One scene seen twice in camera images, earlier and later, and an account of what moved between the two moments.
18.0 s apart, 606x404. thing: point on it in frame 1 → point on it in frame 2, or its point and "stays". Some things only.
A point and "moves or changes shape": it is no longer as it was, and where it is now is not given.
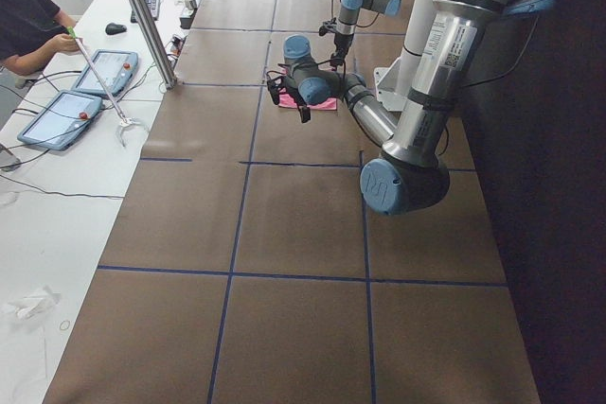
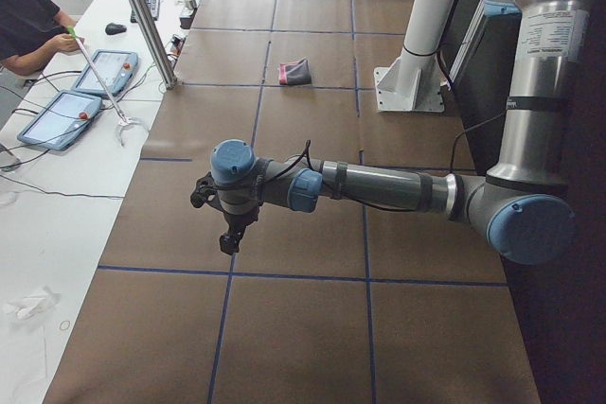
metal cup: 190,2 stays
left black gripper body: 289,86 → 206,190
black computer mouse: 112,28 stays
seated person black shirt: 32,27 stays
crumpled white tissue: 29,306 stays
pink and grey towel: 289,101 moves or changes shape
